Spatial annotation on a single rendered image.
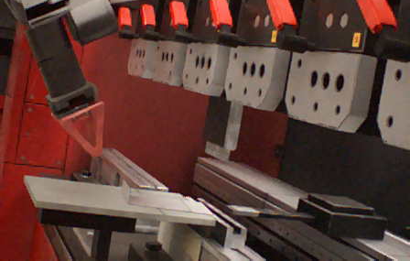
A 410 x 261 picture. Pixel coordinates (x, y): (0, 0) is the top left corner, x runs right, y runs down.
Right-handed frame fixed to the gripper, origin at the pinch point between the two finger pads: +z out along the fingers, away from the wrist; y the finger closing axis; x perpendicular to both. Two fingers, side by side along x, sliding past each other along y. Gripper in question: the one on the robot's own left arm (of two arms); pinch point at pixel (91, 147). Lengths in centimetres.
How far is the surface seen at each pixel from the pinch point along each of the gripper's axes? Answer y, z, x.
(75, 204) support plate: -7.5, 4.8, 6.0
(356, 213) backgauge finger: -3.9, 26.7, -35.0
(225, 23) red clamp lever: -12.0, -11.0, -21.7
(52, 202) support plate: -7.7, 3.2, 8.8
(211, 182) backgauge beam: 62, 33, -30
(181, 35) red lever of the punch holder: 5.6, -9.7, -20.2
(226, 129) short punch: -3.5, 4.8, -19.2
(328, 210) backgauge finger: -2.7, 24.4, -30.9
